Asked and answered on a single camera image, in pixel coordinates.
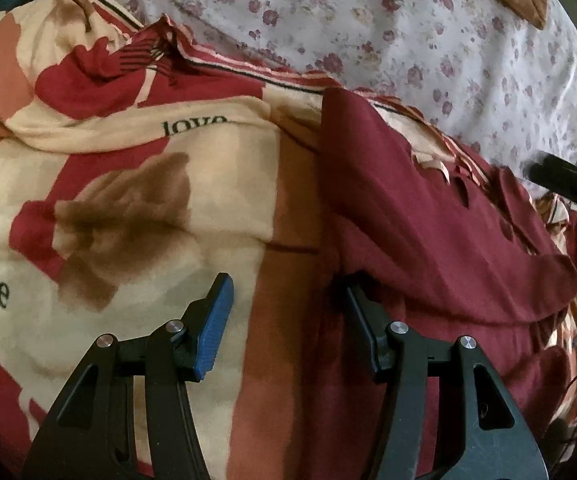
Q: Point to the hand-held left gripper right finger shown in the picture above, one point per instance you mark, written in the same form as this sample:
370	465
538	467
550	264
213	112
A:
366	327

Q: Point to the red cream printed blanket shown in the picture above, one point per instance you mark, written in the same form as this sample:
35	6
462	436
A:
143	200

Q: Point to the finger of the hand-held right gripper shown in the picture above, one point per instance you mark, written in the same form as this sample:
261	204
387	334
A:
563	175

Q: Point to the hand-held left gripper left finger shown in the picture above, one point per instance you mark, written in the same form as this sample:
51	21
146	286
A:
214	320

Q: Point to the maroon small garment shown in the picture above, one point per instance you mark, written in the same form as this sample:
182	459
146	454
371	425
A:
418	235

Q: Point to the white floral bed sheet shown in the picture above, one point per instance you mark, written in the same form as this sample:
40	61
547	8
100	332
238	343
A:
368	25

